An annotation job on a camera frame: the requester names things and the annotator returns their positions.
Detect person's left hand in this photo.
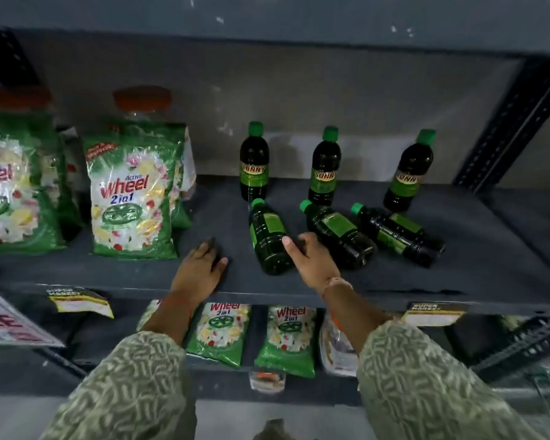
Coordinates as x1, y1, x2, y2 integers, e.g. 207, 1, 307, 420
170, 238, 229, 305

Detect person's right hand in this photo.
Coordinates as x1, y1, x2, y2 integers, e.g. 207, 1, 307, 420
282, 232, 341, 293

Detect dark liquid bottle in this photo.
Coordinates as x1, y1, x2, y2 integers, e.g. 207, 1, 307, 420
249, 198, 299, 276

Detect person's left forearm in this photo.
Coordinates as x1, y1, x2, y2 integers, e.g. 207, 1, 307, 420
40, 292, 199, 440

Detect person's right forearm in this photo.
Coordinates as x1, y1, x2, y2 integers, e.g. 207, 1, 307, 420
322, 283, 547, 440

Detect red thread wrist band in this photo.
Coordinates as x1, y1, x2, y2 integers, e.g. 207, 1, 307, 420
161, 293, 198, 314

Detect small green detergent packet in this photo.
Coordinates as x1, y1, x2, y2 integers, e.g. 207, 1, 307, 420
255, 306, 318, 379
136, 299, 162, 332
185, 302, 253, 368

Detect group of dark green-capped bottles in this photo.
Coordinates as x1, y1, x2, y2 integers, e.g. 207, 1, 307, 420
239, 121, 446, 271

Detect large green detergent packet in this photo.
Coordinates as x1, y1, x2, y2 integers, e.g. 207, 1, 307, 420
82, 132, 180, 261
115, 121, 197, 230
37, 126, 85, 234
0, 111, 68, 257

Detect clear plastic packet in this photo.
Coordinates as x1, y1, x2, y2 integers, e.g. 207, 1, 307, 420
319, 311, 359, 377

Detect small white shelf label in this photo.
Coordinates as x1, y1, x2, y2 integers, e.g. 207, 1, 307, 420
249, 371, 287, 395

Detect yellow and black shelf tag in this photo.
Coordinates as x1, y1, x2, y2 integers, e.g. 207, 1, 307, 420
47, 286, 115, 320
401, 302, 468, 328

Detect clear jar with orange lid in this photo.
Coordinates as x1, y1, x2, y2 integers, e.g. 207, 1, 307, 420
0, 87, 53, 113
113, 85, 173, 124

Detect grey metal shelf rack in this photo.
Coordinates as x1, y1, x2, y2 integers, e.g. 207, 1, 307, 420
0, 0, 550, 408

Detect white and red sign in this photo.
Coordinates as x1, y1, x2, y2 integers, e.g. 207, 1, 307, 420
0, 279, 66, 349

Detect metal wire basket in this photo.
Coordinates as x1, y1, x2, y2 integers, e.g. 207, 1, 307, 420
483, 357, 550, 440

